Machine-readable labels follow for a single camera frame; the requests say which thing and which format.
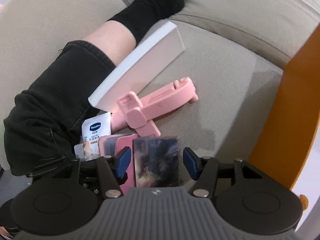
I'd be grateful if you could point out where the beige fabric sofa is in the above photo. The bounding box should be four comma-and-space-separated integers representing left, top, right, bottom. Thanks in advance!
0, 0, 320, 181

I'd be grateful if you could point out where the person left leg black sock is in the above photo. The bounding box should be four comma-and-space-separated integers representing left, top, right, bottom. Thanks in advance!
4, 0, 184, 176

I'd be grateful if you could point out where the duck plush toy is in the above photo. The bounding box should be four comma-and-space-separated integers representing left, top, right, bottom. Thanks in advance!
299, 194, 309, 211

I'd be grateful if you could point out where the vaseline sachet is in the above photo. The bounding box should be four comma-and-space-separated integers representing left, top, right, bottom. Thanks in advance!
81, 112, 111, 161

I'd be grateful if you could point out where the orange cardboard box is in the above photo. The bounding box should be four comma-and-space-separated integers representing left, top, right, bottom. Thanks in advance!
248, 28, 319, 189

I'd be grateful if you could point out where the pink phone holder stand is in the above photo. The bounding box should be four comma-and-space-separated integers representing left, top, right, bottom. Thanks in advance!
111, 77, 199, 137

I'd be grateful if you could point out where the pink card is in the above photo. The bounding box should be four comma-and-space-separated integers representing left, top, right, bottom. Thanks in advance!
98, 134, 138, 194

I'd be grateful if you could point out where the white rectangular box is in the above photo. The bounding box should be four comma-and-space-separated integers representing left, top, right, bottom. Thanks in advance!
88, 21, 185, 113

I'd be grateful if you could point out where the dark photo card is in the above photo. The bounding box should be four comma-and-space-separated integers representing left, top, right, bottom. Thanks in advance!
133, 137, 180, 187

